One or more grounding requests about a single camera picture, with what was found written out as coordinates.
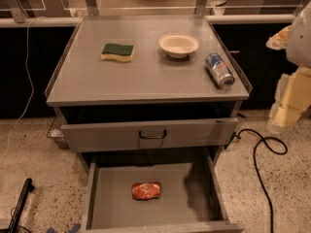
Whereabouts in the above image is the black drawer handle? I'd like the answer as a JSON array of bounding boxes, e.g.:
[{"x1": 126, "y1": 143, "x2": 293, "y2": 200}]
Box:
[{"x1": 139, "y1": 130, "x2": 167, "y2": 140}]

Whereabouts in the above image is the blue silver soda can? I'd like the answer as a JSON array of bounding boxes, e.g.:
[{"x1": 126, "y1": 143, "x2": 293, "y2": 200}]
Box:
[{"x1": 205, "y1": 53, "x2": 235, "y2": 89}]

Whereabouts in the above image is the white bowl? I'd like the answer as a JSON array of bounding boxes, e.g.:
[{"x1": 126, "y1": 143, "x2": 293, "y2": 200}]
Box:
[{"x1": 158, "y1": 33, "x2": 199, "y2": 58}]

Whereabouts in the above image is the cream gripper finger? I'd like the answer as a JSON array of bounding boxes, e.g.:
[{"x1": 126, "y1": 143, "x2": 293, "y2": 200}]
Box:
[
  {"x1": 266, "y1": 26, "x2": 291, "y2": 50},
  {"x1": 267, "y1": 67, "x2": 311, "y2": 134}
]

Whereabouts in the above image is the green yellow sponge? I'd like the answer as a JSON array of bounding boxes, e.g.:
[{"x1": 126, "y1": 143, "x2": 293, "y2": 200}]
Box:
[{"x1": 101, "y1": 43, "x2": 135, "y2": 62}]

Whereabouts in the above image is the white hanging cable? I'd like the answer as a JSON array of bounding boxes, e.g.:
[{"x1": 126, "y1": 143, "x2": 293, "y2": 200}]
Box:
[{"x1": 0, "y1": 17, "x2": 45, "y2": 163}]

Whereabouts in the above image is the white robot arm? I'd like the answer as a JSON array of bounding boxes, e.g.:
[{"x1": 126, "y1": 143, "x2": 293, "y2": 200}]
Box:
[{"x1": 266, "y1": 2, "x2": 311, "y2": 134}]

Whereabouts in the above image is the black bar on floor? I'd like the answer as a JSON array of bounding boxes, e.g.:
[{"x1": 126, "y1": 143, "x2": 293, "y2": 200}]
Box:
[{"x1": 6, "y1": 178, "x2": 34, "y2": 233}]

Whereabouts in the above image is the grey top drawer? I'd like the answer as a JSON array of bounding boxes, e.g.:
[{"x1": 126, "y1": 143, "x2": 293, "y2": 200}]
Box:
[{"x1": 61, "y1": 117, "x2": 238, "y2": 152}]

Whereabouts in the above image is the black floor cable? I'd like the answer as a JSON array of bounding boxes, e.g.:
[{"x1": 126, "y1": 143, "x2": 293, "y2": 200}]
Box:
[{"x1": 233, "y1": 128, "x2": 289, "y2": 233}]

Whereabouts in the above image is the wire basket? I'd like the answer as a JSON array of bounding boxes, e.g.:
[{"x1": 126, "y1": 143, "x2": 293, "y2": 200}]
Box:
[{"x1": 47, "y1": 117, "x2": 69, "y2": 150}]

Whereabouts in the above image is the red coke can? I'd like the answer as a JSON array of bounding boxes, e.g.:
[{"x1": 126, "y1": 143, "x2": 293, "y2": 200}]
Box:
[{"x1": 131, "y1": 182, "x2": 161, "y2": 200}]

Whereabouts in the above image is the grey drawer cabinet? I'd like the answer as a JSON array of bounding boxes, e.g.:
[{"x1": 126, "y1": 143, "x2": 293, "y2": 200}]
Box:
[{"x1": 44, "y1": 15, "x2": 254, "y2": 173}]

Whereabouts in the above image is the open grey middle drawer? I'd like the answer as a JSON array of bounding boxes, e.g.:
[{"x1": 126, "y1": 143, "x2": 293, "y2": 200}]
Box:
[{"x1": 82, "y1": 151, "x2": 244, "y2": 233}]

